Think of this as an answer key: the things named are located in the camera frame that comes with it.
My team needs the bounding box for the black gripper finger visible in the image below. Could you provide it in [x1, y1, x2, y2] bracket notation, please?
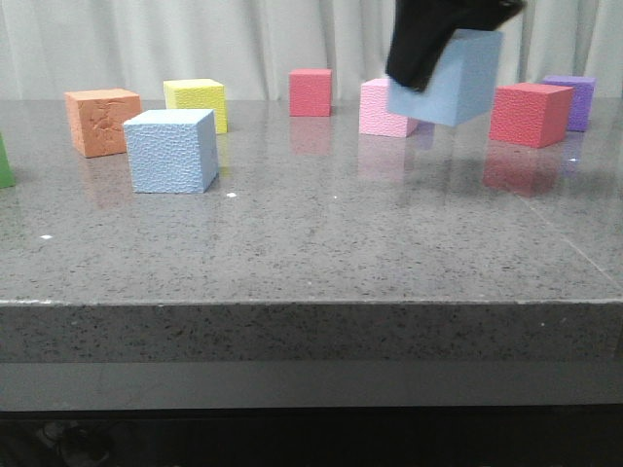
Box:
[385, 0, 526, 91]

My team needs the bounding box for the light blue foam block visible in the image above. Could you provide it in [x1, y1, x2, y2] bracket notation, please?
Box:
[124, 109, 219, 194]
[387, 29, 503, 126]

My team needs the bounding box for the purple foam block behind pink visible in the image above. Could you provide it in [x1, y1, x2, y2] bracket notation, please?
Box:
[417, 122, 435, 136]

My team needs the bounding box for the small red foam block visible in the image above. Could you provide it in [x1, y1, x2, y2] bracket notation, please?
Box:
[289, 68, 332, 117]

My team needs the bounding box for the large red foam block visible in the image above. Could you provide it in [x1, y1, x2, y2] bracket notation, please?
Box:
[489, 83, 574, 148]

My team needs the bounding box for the purple foam block at right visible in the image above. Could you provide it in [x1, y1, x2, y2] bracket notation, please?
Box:
[541, 75, 597, 131]

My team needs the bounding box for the yellow foam block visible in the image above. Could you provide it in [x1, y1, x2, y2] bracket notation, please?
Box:
[163, 79, 229, 134]

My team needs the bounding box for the orange foam block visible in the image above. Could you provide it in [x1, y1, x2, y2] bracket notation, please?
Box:
[64, 89, 142, 158]

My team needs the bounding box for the white pleated curtain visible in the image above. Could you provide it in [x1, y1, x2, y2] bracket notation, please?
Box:
[1, 1, 622, 100]

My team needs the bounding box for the green foam block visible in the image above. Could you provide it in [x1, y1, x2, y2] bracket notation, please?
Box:
[0, 136, 16, 189]

